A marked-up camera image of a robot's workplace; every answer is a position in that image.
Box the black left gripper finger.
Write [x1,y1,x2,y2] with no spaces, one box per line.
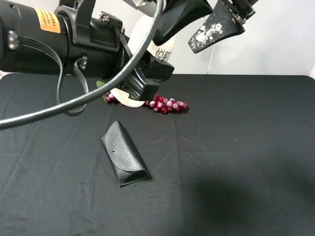
[137,55,175,102]

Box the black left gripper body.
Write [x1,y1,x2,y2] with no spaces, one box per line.
[54,0,153,96]

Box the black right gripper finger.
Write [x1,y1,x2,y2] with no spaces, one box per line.
[153,0,213,46]
[188,0,245,54]

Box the white milk bottle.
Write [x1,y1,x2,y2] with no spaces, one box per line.
[109,16,178,109]

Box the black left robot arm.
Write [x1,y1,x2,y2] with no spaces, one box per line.
[0,0,174,104]

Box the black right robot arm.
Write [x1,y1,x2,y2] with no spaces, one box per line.
[153,0,257,54]

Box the red artificial grape bunch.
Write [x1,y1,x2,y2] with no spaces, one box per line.
[103,88,188,114]

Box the black leather glasses case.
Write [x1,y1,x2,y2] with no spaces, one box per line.
[99,120,149,187]

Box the black tablecloth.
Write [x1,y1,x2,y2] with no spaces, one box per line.
[0,75,315,236]

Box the grey flat ribbon cable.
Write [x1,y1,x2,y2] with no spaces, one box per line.
[8,29,89,117]

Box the grey round cable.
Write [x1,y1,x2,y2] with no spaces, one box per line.
[0,0,166,130]

